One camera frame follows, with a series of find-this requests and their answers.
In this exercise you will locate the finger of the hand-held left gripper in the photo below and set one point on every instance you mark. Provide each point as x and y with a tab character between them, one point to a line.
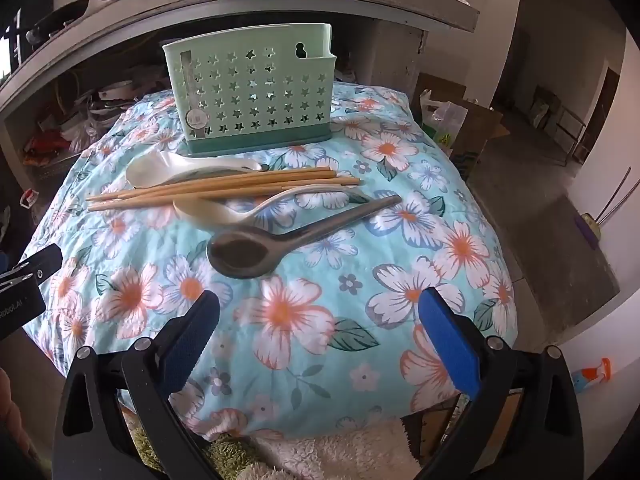
44	260

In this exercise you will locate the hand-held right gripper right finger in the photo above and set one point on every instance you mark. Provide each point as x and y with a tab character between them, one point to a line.
447	347

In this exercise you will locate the large white ceramic spoon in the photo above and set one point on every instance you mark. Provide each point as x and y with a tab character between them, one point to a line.
150	167

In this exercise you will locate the wooden chair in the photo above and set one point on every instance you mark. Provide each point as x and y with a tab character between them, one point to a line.
542	105

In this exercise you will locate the white fluffy towel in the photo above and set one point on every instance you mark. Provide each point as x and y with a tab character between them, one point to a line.
340	450

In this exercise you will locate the orange capped small bottle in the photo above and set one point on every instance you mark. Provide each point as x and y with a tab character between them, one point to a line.
592	375

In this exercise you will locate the grey soup spoon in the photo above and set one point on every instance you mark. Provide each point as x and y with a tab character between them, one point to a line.
240	255

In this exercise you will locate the bunch of bamboo chopsticks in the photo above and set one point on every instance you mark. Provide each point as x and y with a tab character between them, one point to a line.
200	188

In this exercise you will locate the white patterned bowl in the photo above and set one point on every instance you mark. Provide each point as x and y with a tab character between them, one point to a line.
117	91

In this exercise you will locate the green shaggy mat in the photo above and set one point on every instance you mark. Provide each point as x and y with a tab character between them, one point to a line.
227	455

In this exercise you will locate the black wok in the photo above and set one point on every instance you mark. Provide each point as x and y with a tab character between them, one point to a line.
55	22

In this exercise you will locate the purple broom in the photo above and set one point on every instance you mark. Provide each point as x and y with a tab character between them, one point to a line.
590	230

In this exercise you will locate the brown cardboard box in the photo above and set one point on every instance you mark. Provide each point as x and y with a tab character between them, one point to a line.
480	130

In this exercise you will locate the green plastic utensil basket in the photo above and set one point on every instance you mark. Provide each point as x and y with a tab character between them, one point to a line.
240	90

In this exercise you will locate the metal frame stool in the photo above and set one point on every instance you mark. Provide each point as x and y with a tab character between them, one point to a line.
565	132

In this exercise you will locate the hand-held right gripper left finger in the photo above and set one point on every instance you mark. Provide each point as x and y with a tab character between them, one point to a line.
192	342

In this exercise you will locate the red white small packet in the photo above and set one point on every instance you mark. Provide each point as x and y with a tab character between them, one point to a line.
30	198

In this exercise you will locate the floral blue blanket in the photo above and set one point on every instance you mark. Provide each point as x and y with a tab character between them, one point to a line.
300	320

